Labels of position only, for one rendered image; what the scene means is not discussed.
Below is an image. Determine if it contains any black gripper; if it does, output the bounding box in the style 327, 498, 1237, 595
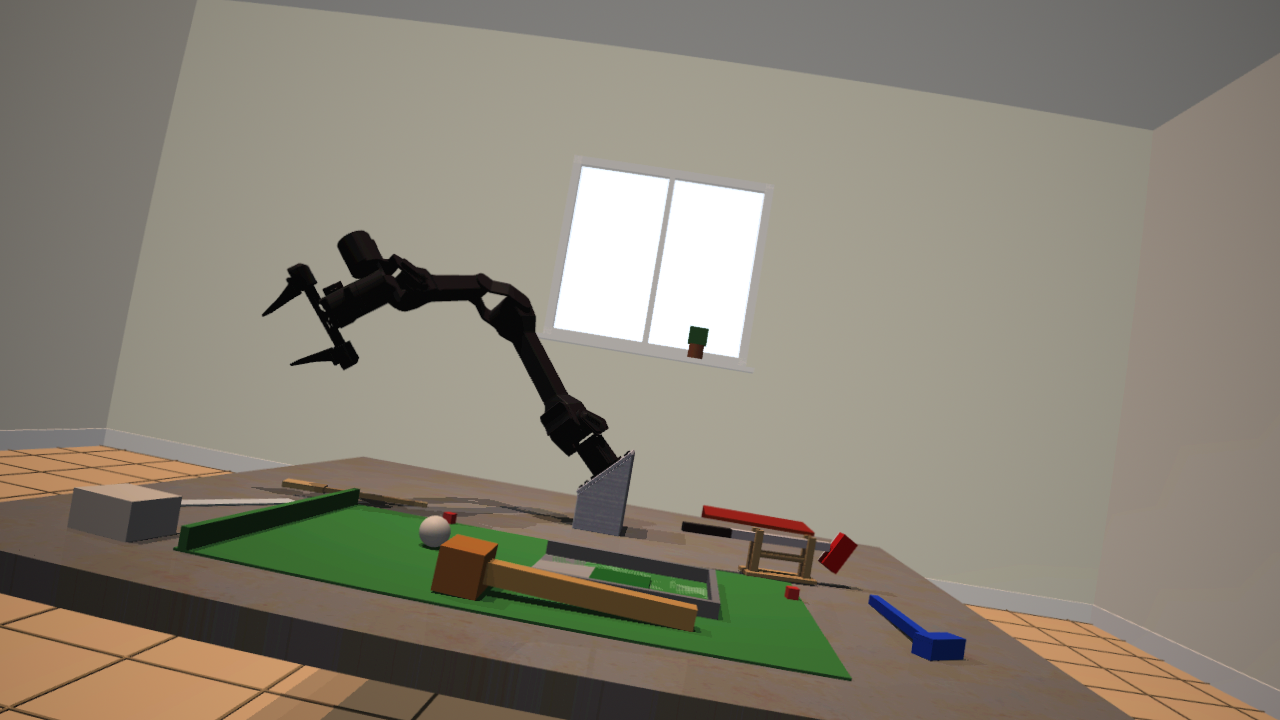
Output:
262, 264, 371, 370

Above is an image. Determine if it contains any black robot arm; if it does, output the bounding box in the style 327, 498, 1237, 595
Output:
337, 231, 621, 480

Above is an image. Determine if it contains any green flat mat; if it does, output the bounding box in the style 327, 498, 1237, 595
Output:
173, 503, 852, 682

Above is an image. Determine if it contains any beige ball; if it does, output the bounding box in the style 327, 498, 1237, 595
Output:
419, 516, 451, 547

